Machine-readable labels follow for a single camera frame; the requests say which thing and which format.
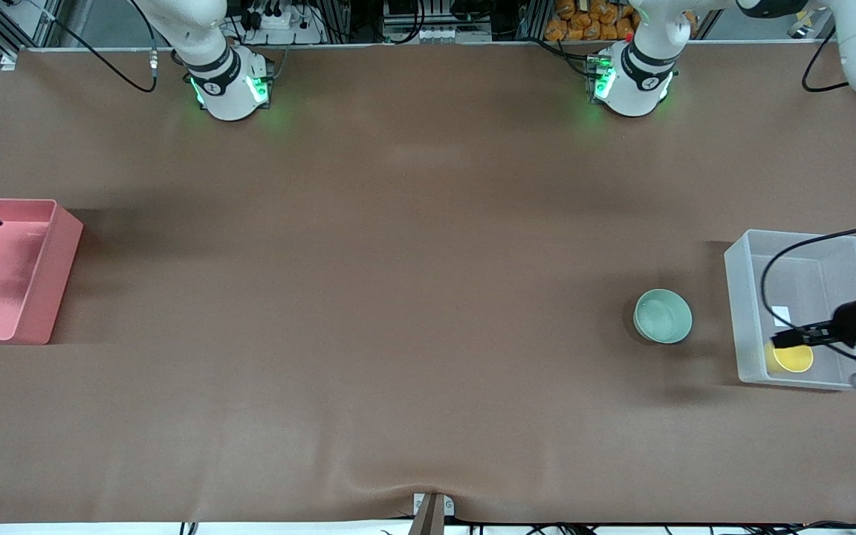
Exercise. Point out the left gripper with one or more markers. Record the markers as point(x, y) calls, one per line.
point(842, 324)

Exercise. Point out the yellow cup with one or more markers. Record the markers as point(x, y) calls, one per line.
point(796, 360)

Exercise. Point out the pale green bowl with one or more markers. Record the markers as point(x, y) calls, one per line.
point(662, 316)

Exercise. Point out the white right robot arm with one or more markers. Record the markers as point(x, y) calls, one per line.
point(227, 89)

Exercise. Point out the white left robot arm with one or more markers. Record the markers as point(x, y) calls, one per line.
point(636, 82)

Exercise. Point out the white label sticker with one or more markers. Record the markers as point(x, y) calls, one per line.
point(783, 313)

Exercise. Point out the translucent plastic bin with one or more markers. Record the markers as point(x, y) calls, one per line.
point(814, 275)

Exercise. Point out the pile of orange bags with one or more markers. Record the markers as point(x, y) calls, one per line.
point(591, 22)

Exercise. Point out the brown table cover mat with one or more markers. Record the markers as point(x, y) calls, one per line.
point(398, 260)

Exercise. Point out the white electronics box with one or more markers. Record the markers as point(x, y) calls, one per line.
point(435, 33)

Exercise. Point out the white power strip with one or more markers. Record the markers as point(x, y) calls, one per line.
point(279, 22)

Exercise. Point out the pink plastic bin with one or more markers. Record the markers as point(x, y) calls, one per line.
point(27, 282)

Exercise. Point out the metal table clamp bracket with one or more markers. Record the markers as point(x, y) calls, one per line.
point(432, 513)

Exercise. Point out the aluminium frame rail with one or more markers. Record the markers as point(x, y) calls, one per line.
point(4, 22)

